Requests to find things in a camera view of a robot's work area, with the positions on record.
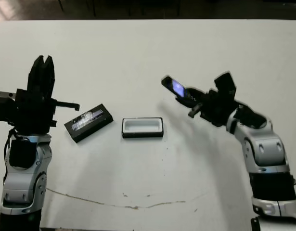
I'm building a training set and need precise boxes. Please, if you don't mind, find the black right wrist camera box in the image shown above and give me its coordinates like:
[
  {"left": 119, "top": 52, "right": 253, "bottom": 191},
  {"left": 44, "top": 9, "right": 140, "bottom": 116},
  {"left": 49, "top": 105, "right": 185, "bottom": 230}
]
[{"left": 214, "top": 71, "right": 236, "bottom": 97}]

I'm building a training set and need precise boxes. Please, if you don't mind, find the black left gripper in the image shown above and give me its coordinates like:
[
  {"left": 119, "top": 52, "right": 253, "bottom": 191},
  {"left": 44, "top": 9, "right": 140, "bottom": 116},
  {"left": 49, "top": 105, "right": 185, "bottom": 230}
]
[{"left": 0, "top": 55, "right": 80, "bottom": 133}]

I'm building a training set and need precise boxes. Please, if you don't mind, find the black box base white insert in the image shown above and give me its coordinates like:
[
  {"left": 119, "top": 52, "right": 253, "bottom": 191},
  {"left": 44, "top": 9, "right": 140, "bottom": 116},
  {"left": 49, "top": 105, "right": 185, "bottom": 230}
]
[{"left": 122, "top": 117, "right": 164, "bottom": 139}]

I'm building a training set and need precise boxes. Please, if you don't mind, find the small black camera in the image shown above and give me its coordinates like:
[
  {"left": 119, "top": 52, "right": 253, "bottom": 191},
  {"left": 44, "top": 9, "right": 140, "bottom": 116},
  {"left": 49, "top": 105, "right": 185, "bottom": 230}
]
[{"left": 161, "top": 76, "right": 187, "bottom": 99}]

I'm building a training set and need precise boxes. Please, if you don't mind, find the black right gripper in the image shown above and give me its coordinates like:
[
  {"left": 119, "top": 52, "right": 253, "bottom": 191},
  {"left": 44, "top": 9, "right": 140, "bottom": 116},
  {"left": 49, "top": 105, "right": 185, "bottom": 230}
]
[{"left": 174, "top": 86, "right": 238, "bottom": 128}]

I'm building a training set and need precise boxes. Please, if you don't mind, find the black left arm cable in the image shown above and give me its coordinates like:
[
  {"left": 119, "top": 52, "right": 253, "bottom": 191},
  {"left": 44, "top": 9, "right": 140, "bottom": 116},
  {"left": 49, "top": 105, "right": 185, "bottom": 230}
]
[{"left": 3, "top": 128, "right": 15, "bottom": 186}]

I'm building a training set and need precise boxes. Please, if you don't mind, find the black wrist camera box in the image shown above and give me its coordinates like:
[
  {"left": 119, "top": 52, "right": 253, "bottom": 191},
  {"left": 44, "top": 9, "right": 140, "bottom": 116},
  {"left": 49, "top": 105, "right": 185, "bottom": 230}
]
[
  {"left": 214, "top": 71, "right": 236, "bottom": 97},
  {"left": 0, "top": 98, "right": 18, "bottom": 122}
]

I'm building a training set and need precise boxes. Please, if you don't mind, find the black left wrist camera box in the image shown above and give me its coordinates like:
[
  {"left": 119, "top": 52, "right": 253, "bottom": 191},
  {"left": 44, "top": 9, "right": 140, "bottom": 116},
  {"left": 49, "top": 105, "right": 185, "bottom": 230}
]
[{"left": 0, "top": 98, "right": 18, "bottom": 122}]

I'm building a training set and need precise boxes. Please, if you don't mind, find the black box lid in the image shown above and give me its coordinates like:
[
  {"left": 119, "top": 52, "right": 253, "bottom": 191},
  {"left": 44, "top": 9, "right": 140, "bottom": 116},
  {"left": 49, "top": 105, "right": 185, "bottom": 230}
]
[{"left": 64, "top": 103, "right": 114, "bottom": 144}]

